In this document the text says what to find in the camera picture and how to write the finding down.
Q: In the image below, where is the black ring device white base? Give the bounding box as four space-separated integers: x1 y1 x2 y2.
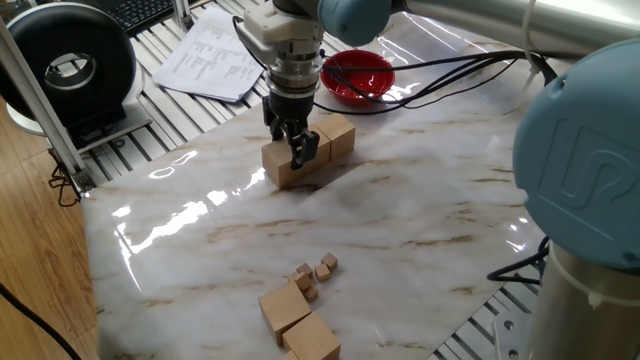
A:
0 2 154 154

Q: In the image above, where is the thick black floor cable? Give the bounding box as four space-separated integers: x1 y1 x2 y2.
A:
0 282 84 360

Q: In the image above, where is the black gripper cable bundle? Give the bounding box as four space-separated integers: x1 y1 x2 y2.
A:
231 14 559 117

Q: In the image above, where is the red glossy bowl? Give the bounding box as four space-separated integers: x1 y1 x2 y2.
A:
320 49 396 107

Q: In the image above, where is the aluminium frame post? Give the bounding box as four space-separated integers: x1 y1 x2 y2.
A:
0 19 97 195

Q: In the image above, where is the black cable with connector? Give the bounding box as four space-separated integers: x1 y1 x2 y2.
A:
486 236 551 286

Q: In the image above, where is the tangled black wire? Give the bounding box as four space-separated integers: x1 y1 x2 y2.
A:
48 149 81 209

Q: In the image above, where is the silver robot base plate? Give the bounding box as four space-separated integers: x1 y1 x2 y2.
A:
492 314 532 360

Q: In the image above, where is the white printed paper stack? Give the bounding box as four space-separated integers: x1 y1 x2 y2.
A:
152 5 266 104

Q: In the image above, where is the black computer keyboard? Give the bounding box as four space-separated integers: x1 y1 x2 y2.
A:
87 0 176 36

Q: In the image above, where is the white marble pattern board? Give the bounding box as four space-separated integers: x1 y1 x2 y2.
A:
81 9 561 360

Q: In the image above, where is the white wrist mount housing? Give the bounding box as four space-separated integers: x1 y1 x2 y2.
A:
233 9 326 67

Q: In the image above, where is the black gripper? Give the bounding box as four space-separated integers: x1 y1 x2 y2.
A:
261 89 321 172

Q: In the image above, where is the short metal upright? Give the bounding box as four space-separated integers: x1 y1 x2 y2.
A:
172 0 195 32

